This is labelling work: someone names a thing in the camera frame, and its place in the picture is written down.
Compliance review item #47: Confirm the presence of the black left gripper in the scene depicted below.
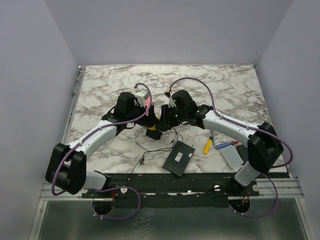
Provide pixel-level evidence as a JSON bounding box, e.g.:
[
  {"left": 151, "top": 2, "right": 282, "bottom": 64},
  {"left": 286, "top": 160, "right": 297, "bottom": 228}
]
[{"left": 126, "top": 99, "right": 159, "bottom": 128}]

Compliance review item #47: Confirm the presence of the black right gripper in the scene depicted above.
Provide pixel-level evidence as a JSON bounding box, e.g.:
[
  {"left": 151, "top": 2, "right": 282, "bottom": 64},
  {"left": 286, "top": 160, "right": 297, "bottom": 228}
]
[{"left": 157, "top": 104, "right": 187, "bottom": 129}]

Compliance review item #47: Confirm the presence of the pink power strip socket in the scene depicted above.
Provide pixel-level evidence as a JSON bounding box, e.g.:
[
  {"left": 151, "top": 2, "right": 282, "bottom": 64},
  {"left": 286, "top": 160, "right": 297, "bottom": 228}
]
[{"left": 145, "top": 97, "right": 151, "bottom": 116}]

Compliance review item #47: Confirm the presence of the yellow plug adapter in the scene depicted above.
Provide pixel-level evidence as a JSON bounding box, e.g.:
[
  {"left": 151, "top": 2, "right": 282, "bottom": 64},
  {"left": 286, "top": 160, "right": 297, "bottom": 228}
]
[{"left": 146, "top": 117, "right": 160, "bottom": 131}]

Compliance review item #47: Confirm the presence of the black adapter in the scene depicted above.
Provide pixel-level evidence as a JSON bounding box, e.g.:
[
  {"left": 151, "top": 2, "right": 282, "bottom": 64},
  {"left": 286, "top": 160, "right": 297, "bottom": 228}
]
[{"left": 145, "top": 129, "right": 162, "bottom": 140}]

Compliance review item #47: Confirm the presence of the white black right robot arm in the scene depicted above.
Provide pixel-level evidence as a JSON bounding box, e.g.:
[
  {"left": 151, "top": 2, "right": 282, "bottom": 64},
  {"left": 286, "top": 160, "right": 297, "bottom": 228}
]
[{"left": 156, "top": 90, "right": 284, "bottom": 196}]

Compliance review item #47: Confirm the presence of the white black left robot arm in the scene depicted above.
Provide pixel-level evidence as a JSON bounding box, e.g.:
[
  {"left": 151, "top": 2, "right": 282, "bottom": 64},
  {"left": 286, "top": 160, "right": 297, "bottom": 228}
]
[{"left": 45, "top": 90, "right": 157, "bottom": 198}]

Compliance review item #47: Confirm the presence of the black rectangular box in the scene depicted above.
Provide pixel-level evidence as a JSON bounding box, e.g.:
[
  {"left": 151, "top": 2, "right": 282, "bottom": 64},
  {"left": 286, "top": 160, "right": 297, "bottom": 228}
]
[{"left": 162, "top": 140, "right": 195, "bottom": 177}]

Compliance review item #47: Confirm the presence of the blue red screwdriver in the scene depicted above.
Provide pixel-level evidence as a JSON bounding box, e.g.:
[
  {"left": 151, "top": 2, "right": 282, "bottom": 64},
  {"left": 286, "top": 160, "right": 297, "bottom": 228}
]
[{"left": 214, "top": 141, "right": 238, "bottom": 150}]

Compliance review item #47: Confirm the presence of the white grey phone case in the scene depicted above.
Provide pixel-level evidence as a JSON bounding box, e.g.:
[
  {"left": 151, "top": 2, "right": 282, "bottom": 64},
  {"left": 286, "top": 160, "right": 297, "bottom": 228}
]
[{"left": 221, "top": 145, "right": 244, "bottom": 168}]

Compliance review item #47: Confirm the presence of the black flat plate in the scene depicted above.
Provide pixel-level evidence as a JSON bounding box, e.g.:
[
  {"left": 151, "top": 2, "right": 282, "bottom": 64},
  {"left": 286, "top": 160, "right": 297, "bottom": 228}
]
[{"left": 235, "top": 144, "right": 249, "bottom": 164}]

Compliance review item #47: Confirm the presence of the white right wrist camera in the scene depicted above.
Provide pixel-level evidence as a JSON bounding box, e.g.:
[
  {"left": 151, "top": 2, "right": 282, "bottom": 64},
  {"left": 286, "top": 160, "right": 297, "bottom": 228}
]
[{"left": 168, "top": 97, "right": 177, "bottom": 108}]

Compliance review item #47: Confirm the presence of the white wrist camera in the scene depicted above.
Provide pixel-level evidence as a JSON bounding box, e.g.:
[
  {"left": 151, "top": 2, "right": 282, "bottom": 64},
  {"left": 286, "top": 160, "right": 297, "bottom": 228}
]
[
  {"left": 134, "top": 89, "right": 150, "bottom": 108},
  {"left": 168, "top": 97, "right": 177, "bottom": 108}
]

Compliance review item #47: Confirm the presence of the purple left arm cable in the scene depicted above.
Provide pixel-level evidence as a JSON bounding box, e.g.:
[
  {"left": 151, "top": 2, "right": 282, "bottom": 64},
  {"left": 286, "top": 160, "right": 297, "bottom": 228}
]
[{"left": 51, "top": 82, "right": 153, "bottom": 196}]

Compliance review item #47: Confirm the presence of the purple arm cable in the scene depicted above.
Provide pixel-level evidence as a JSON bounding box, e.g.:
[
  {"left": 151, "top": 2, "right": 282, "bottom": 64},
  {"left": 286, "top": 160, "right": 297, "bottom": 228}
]
[
  {"left": 51, "top": 82, "right": 153, "bottom": 196},
  {"left": 164, "top": 77, "right": 294, "bottom": 218}
]

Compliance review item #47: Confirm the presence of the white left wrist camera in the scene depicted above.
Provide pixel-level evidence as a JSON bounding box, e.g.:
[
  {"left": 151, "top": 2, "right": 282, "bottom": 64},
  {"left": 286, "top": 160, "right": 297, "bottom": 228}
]
[{"left": 134, "top": 89, "right": 150, "bottom": 108}]

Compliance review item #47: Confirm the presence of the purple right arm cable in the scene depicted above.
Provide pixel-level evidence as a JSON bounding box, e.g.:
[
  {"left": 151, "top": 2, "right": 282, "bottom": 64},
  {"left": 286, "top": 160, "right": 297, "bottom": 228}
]
[{"left": 164, "top": 77, "right": 294, "bottom": 218}]

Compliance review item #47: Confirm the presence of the thin black cable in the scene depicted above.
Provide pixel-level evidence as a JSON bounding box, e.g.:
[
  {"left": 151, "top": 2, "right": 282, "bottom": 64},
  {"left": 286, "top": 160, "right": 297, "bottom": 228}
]
[{"left": 129, "top": 127, "right": 184, "bottom": 176}]

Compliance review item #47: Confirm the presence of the yellow handled utility knife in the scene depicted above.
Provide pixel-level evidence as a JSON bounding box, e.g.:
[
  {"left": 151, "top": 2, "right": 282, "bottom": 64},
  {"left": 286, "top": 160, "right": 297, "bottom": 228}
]
[{"left": 203, "top": 131, "right": 215, "bottom": 155}]

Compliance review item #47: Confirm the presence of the aluminium frame rail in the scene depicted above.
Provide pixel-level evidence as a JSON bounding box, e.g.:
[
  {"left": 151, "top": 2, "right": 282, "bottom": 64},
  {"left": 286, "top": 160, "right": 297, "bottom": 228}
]
[{"left": 38, "top": 179, "right": 86, "bottom": 201}]

